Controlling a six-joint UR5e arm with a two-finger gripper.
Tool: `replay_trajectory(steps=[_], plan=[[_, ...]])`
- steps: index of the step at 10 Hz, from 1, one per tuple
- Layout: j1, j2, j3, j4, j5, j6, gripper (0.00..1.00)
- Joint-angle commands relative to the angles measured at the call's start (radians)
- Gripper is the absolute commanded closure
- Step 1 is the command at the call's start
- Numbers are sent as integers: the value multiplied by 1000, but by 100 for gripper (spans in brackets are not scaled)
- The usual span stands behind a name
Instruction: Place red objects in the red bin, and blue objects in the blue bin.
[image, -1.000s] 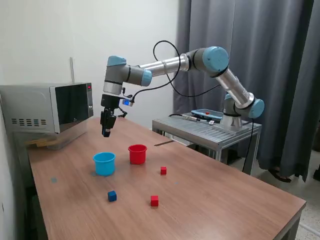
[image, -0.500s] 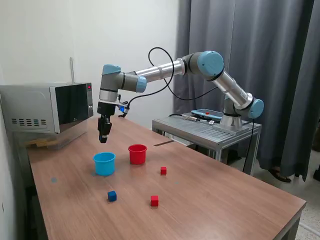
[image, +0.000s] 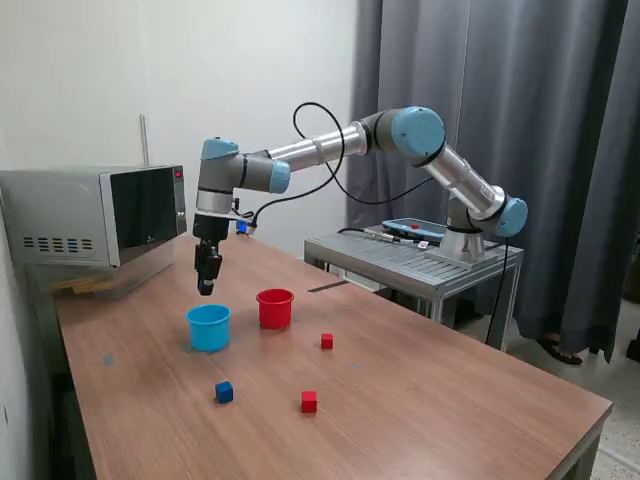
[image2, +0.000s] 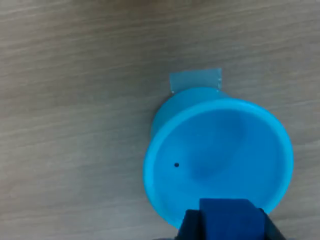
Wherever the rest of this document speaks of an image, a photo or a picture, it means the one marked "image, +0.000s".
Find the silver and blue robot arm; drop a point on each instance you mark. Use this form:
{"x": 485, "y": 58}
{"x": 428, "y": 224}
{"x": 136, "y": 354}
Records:
{"x": 425, "y": 130}

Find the grey metal side table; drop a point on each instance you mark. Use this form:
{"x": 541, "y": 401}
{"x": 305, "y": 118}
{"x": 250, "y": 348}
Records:
{"x": 400, "y": 260}

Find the blue plastic cup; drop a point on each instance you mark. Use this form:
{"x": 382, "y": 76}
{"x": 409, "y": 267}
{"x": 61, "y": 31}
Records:
{"x": 210, "y": 335}

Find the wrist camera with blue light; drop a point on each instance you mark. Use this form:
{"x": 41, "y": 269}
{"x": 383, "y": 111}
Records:
{"x": 243, "y": 226}

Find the red cube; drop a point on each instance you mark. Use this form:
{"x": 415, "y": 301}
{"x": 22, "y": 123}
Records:
{"x": 309, "y": 402}
{"x": 327, "y": 342}

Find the silver microwave oven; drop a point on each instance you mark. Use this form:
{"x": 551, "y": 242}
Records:
{"x": 60, "y": 210}

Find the blue teach pendant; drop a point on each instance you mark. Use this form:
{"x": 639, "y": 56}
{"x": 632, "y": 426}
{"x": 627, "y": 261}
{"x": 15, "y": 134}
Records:
{"x": 405, "y": 226}

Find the red plastic cup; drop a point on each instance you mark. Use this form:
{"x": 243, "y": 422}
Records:
{"x": 275, "y": 315}

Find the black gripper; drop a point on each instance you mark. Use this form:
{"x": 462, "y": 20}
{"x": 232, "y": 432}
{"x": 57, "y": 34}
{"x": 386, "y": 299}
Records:
{"x": 211, "y": 229}

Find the blue cube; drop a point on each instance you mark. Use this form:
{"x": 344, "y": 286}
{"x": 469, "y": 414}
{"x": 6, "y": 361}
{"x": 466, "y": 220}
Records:
{"x": 224, "y": 393}

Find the black sandal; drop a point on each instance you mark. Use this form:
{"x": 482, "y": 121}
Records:
{"x": 562, "y": 356}

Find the wooden sticks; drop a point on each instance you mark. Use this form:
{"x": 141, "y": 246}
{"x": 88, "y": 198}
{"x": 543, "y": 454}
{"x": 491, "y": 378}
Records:
{"x": 75, "y": 286}

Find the black tape strip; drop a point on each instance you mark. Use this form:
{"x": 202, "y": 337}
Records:
{"x": 327, "y": 287}

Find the white wall pipe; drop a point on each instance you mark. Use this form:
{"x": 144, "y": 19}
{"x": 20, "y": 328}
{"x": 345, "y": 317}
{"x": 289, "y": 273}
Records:
{"x": 144, "y": 140}

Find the grey table leg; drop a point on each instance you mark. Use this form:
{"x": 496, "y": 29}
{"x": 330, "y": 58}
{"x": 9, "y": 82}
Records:
{"x": 592, "y": 450}

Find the grey curtain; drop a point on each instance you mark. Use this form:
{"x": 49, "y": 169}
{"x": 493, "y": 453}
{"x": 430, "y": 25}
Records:
{"x": 550, "y": 100}

